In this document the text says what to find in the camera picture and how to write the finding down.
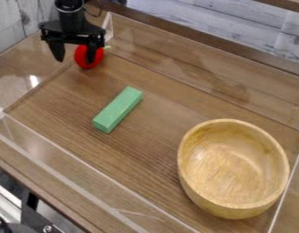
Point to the red plush strawberry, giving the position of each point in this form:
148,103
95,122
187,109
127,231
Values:
80,56

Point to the black table leg bracket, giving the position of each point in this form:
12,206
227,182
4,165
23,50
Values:
31,218

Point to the clear acrylic tray walls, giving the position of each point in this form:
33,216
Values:
112,181

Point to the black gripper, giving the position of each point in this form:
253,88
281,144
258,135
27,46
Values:
57,34

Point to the green rectangular block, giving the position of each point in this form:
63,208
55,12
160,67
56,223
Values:
118,109

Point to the wooden bowl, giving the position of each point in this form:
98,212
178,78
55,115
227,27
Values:
233,168

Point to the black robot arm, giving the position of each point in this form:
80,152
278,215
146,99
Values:
71,13

